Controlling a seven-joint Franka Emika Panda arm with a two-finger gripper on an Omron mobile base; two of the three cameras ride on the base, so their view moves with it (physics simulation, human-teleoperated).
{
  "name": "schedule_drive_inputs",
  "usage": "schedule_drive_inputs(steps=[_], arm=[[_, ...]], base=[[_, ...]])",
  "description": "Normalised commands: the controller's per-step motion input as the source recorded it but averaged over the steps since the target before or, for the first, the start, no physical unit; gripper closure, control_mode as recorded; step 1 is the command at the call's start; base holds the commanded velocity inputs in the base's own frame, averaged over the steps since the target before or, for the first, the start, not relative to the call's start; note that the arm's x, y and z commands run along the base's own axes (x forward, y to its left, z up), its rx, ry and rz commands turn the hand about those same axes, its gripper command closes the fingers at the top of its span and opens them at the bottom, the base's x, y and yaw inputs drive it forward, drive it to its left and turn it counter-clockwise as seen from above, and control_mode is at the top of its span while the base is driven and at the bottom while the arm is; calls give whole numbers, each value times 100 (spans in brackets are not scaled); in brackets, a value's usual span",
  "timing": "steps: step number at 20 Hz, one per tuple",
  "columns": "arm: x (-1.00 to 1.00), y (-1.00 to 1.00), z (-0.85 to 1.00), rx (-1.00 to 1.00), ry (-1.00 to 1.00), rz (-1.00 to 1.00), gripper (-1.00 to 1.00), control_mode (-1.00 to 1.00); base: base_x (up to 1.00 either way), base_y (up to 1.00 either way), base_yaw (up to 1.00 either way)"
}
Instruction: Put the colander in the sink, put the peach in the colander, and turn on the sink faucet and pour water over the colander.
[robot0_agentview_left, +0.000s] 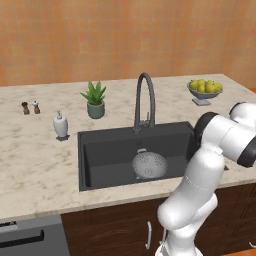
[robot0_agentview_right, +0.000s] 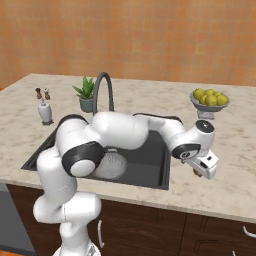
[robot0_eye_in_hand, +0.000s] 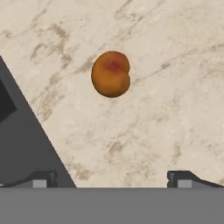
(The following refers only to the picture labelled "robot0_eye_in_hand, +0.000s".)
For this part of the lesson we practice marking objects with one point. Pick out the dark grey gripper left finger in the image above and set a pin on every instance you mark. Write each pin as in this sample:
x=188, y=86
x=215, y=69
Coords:
x=43, y=178

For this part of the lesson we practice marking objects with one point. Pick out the orange peach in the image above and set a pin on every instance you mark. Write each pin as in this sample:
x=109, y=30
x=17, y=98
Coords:
x=110, y=74

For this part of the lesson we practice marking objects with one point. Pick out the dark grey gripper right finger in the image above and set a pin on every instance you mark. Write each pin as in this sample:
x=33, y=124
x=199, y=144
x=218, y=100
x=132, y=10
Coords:
x=180, y=178

